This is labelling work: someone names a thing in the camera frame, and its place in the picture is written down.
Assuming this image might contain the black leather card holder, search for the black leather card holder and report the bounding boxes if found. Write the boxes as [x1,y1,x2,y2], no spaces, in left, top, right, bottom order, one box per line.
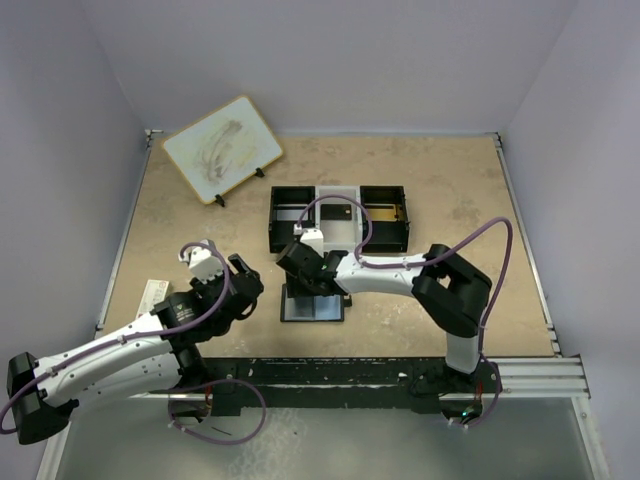
[280,285,352,323]

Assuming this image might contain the black and white tray organizer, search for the black and white tray organizer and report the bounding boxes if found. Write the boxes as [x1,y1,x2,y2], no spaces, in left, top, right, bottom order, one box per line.
[268,185,410,254]

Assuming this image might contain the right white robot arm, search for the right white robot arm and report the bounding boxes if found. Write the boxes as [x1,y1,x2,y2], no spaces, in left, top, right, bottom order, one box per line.
[276,241,492,375]

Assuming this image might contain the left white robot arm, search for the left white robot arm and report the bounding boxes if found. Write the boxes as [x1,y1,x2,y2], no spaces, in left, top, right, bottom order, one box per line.
[1,254,264,445]

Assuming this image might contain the silver card in tray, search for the silver card in tray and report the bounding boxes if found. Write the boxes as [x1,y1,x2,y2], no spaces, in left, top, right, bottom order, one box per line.
[273,208,310,223]

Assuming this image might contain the black card in tray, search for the black card in tray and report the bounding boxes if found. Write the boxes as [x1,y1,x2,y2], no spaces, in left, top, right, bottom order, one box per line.
[320,203,353,222]

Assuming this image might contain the gold card in tray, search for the gold card in tray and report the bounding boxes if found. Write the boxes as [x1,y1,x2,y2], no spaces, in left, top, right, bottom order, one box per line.
[365,204,404,222]

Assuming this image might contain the small green white box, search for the small green white box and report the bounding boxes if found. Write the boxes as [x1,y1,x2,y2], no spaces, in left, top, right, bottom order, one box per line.
[135,279,170,318]

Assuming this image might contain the yellow-framed whiteboard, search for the yellow-framed whiteboard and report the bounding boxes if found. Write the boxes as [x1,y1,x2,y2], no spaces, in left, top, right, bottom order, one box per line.
[161,95,284,205]

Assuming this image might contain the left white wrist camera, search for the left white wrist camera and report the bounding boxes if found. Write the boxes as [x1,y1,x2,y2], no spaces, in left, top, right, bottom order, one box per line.
[178,239,224,284]

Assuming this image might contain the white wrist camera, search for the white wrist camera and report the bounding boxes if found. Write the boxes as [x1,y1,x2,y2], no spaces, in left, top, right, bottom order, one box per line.
[178,239,224,284]
[293,224,324,255]

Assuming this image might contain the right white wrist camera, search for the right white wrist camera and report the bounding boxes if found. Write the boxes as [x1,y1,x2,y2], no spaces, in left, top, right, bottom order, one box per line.
[293,224,324,255]

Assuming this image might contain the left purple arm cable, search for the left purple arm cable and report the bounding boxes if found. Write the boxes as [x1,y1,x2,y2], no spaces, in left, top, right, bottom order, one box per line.
[0,242,232,436]

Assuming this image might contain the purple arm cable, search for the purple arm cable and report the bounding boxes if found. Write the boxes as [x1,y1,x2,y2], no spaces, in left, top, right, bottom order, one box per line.
[294,193,515,361]
[0,242,232,436]

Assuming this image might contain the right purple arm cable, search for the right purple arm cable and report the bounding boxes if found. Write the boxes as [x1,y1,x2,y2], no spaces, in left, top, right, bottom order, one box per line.
[294,193,515,361]

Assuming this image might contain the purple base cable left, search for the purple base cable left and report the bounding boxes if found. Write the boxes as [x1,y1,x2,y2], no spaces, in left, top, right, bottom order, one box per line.
[167,377,268,445]

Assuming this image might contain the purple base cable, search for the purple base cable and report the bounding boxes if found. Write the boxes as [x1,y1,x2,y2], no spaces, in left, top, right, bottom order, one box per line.
[447,349,501,432]
[167,377,268,445]

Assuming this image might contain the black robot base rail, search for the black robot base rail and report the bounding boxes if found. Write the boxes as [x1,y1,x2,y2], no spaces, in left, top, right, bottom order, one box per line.
[169,357,502,420]

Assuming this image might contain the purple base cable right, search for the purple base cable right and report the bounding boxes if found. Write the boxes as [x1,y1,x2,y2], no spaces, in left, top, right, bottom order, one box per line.
[447,349,501,432]

